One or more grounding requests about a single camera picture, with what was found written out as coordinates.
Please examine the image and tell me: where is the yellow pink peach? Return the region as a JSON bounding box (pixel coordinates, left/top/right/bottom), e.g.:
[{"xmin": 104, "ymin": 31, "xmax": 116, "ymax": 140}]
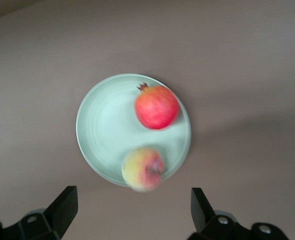
[{"xmin": 121, "ymin": 147, "xmax": 166, "ymax": 193}]

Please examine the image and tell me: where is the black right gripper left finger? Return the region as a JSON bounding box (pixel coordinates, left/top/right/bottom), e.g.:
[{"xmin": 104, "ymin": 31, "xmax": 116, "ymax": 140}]
[{"xmin": 0, "ymin": 185, "xmax": 79, "ymax": 240}]

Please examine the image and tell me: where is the red pomegranate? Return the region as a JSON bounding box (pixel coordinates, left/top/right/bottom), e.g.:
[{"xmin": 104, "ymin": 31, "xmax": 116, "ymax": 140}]
[{"xmin": 134, "ymin": 82, "xmax": 181, "ymax": 131}]

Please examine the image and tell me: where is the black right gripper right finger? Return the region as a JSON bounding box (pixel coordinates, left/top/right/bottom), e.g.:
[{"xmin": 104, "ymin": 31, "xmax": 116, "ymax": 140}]
[{"xmin": 186, "ymin": 187, "xmax": 289, "ymax": 240}]

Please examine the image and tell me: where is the brown table cloth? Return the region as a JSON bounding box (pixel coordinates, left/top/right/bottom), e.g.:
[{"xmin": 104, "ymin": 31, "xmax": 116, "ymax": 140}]
[{"xmin": 0, "ymin": 0, "xmax": 295, "ymax": 240}]

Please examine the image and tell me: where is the pale green plate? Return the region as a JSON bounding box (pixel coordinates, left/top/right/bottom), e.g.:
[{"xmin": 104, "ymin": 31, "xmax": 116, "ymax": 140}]
[{"xmin": 75, "ymin": 73, "xmax": 192, "ymax": 188}]

